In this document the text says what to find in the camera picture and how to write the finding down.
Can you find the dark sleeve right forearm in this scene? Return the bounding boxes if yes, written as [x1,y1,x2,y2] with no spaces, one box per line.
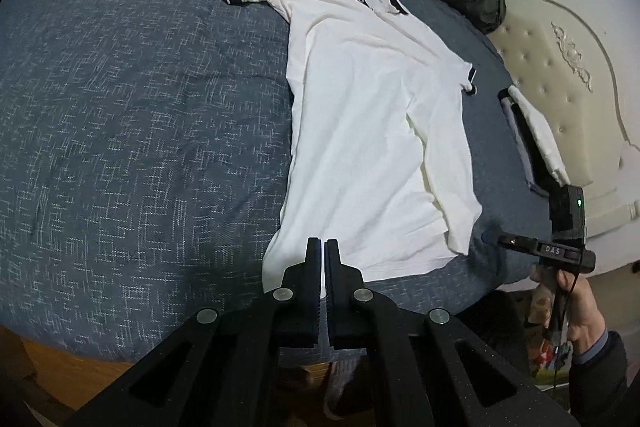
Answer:
[568,331,634,426]

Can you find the blue patterned bed cover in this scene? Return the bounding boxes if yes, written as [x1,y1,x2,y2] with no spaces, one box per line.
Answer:
[0,0,551,364]

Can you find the cream tufted headboard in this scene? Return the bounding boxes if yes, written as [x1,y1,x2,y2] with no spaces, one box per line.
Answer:
[489,0,639,274]

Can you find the white polo shirt black trim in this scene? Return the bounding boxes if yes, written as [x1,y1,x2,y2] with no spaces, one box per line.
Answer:
[224,0,482,291]

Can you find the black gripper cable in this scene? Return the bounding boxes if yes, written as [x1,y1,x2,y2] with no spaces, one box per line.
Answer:
[549,274,583,403]

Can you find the wooden bed frame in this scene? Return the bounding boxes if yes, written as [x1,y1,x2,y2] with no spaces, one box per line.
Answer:
[1,326,132,410]

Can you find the person's right hand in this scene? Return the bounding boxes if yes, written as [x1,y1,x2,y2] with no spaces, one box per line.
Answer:
[529,265,608,362]

